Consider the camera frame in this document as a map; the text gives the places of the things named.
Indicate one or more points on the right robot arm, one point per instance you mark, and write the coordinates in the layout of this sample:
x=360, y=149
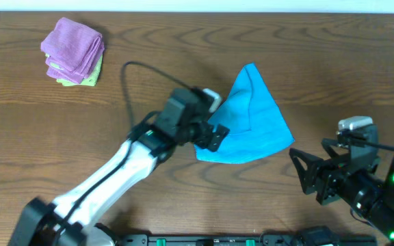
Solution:
x=374, y=202

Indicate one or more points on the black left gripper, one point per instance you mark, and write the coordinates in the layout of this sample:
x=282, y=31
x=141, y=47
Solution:
x=217, y=137

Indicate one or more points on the folded green cloth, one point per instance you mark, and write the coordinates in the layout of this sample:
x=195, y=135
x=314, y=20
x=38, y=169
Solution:
x=91, y=78

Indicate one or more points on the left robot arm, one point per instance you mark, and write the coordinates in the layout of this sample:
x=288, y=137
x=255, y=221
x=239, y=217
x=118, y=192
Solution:
x=71, y=218

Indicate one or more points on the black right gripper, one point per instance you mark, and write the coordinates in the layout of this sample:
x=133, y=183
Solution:
x=330, y=173

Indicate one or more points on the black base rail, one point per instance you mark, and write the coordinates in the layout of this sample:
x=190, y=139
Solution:
x=315, y=236

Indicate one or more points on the blue cloth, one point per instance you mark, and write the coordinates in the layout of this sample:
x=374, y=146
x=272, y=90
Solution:
x=257, y=127

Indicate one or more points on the folded purple cloth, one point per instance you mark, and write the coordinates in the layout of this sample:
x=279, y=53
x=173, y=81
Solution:
x=73, y=51

